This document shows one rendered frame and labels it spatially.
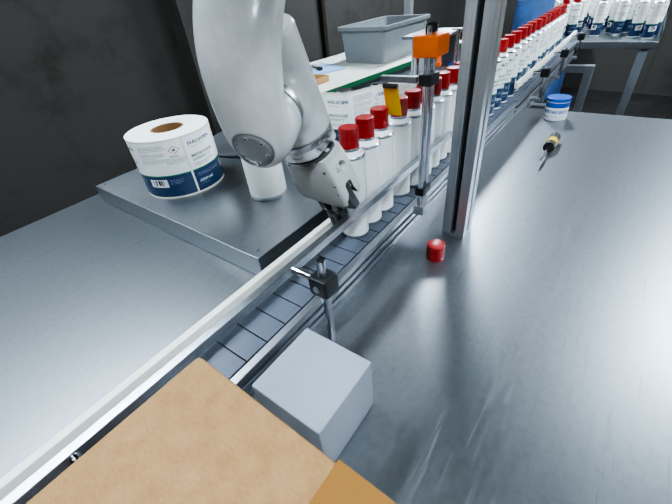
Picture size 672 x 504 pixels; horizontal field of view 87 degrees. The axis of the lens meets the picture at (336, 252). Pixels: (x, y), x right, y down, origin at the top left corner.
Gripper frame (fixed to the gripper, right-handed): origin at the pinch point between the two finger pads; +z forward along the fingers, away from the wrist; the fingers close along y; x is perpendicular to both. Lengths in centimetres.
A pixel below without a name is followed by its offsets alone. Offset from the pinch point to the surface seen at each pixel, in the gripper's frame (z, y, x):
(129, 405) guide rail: -15.6, -4.1, 37.8
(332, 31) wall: 102, 212, -264
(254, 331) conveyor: -2.2, -1.3, 24.6
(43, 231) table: 1, 76, 30
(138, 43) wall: 22, 236, -97
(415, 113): -0.7, -1.6, -27.9
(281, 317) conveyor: -0.8, -2.8, 20.7
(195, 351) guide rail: -12.8, -4.1, 30.6
